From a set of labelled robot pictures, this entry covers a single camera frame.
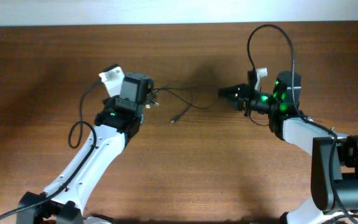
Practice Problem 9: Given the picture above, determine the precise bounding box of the black cable bundle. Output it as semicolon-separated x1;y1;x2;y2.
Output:
144;88;161;110

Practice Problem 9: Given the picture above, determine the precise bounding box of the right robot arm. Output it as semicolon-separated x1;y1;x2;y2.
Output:
218;71;358;223

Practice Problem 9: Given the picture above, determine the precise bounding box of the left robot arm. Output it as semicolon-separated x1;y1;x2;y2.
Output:
16;70;154;223

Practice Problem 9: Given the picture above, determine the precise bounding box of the right camera cable black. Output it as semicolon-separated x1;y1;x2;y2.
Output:
246;23;358;224

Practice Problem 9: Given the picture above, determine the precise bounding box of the camera cable black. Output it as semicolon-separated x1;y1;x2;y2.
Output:
246;23;358;224
0;79;105;224

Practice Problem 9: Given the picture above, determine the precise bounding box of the left camera cable black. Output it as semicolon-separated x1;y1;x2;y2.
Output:
0;79;105;224

